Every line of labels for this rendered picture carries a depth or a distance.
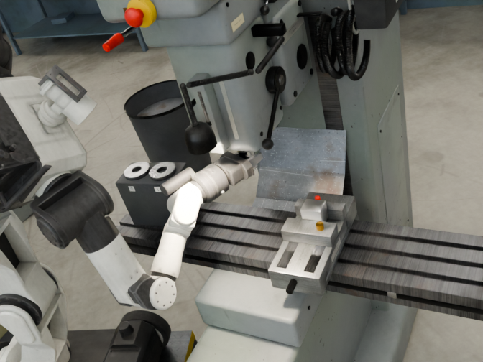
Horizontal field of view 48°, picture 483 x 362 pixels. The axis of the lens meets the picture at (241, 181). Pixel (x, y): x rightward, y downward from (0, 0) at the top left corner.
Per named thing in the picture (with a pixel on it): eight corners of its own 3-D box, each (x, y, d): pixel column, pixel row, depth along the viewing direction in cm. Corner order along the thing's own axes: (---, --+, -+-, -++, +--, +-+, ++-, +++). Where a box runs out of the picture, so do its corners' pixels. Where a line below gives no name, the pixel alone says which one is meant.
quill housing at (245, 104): (261, 156, 141) (231, 40, 122) (195, 151, 150) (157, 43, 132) (289, 118, 153) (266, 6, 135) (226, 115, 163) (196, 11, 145)
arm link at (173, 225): (205, 188, 143) (192, 237, 138) (195, 195, 151) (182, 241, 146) (182, 180, 141) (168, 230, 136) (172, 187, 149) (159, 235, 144)
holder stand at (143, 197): (188, 228, 184) (170, 181, 173) (133, 225, 193) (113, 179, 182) (201, 205, 193) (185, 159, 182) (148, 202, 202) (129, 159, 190)
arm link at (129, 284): (152, 328, 128) (103, 254, 120) (121, 322, 137) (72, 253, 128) (182, 294, 135) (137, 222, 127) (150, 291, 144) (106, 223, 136)
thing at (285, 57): (294, 108, 151) (275, 18, 136) (218, 106, 162) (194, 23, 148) (317, 75, 163) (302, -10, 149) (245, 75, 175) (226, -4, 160)
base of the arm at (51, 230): (65, 261, 123) (60, 238, 114) (27, 225, 126) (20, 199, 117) (116, 221, 131) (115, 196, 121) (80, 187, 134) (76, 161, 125)
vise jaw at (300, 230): (332, 248, 151) (330, 237, 149) (282, 240, 158) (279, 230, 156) (338, 233, 155) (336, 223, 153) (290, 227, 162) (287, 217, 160)
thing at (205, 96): (223, 154, 140) (201, 80, 128) (210, 152, 142) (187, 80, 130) (231, 145, 143) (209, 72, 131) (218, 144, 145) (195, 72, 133)
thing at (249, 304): (302, 350, 159) (295, 323, 152) (201, 324, 176) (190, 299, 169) (352, 234, 192) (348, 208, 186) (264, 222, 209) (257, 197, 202)
